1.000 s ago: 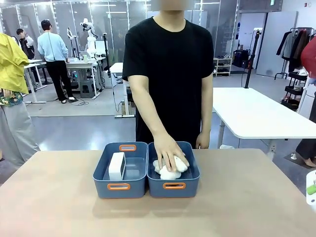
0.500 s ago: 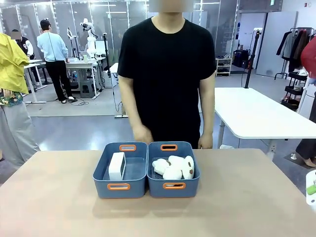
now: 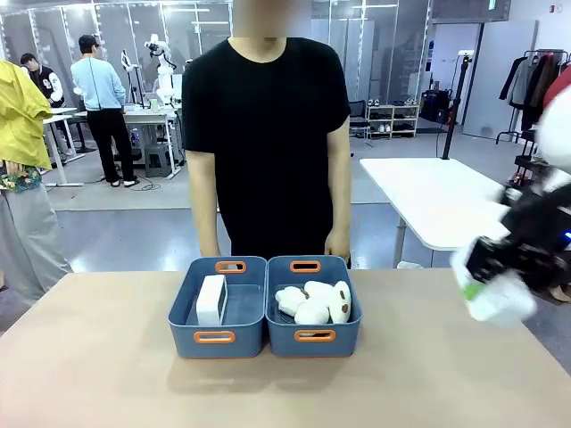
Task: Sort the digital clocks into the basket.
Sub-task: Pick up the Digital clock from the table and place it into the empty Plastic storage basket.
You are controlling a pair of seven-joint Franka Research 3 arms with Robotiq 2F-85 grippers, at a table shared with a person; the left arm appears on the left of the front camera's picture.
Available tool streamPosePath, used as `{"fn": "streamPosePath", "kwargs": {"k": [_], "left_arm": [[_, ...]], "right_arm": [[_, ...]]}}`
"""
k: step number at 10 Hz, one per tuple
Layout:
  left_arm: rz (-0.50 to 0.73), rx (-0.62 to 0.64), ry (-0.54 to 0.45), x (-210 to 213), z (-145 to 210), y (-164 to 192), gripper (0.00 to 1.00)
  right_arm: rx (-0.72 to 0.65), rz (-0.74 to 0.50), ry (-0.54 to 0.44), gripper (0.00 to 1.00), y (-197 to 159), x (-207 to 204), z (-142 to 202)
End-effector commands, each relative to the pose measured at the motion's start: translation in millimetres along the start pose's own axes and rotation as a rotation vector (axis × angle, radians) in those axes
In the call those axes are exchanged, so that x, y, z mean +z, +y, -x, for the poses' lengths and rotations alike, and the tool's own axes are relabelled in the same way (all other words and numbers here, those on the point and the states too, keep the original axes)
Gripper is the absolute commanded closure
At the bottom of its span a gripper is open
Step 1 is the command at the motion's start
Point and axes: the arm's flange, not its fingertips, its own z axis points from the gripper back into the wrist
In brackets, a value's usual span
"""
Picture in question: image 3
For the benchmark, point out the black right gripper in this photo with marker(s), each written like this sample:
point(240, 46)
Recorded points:
point(522, 241)

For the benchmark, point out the white plush toy brown marks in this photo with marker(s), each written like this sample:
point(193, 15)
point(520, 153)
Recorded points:
point(299, 303)
point(341, 303)

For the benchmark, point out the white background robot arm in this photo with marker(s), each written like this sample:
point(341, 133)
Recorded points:
point(163, 76)

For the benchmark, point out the person's right forearm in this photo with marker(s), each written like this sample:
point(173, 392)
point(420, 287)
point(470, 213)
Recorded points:
point(204, 218)

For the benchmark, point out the person's left forearm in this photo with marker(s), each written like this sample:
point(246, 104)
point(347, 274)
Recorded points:
point(340, 209)

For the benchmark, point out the person's left hand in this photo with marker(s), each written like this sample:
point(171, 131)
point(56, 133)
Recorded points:
point(338, 245)

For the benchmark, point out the person's right hand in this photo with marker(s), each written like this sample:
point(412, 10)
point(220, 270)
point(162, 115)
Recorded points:
point(209, 249)

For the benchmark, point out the large white table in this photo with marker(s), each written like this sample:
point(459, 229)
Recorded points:
point(428, 191)

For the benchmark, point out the black utility cart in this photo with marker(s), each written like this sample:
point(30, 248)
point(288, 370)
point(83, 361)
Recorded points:
point(528, 167)

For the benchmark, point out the black luggage bags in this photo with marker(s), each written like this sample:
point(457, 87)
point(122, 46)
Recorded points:
point(435, 107)

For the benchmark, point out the white shoe rack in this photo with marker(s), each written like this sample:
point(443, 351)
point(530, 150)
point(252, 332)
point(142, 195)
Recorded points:
point(392, 120)

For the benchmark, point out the black tripod pole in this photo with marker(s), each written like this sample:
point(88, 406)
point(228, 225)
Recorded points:
point(456, 102)

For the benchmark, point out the black office chair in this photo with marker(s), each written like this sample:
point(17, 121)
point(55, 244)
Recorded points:
point(359, 118)

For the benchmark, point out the clothes rack with coats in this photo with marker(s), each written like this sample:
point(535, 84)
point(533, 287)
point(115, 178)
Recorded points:
point(526, 84)

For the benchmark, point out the red garment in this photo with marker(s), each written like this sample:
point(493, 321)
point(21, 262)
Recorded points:
point(560, 87)

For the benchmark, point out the person black t-shirt torso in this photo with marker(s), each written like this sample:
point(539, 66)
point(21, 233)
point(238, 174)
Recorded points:
point(263, 147)

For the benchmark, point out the grey step stool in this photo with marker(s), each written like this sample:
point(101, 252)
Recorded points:
point(158, 160)

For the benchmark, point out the white and black stand device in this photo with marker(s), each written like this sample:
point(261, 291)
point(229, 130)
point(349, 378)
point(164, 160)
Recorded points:
point(130, 73)

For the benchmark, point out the person in light blue shirt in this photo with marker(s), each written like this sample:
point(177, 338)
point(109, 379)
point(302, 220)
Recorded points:
point(100, 102)

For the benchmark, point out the small white background desk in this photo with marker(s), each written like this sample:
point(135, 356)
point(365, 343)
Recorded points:
point(60, 134)

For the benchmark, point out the person in yellow jacket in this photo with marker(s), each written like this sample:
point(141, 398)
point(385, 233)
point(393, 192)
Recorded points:
point(22, 169)

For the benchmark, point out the person in varsity jacket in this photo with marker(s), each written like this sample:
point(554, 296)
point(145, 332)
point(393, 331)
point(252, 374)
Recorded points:
point(44, 82)

